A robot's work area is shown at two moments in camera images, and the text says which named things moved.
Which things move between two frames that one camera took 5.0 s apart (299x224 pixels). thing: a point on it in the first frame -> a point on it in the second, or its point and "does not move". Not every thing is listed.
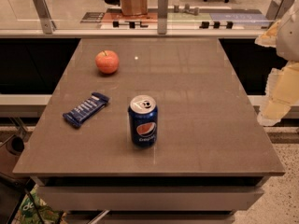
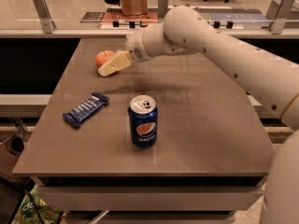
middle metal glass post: x=162 y=12 does not move
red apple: x=106 y=61 does not move
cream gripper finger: x=281 y=93 -> x=121 y=59
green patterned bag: x=26 y=215 does not move
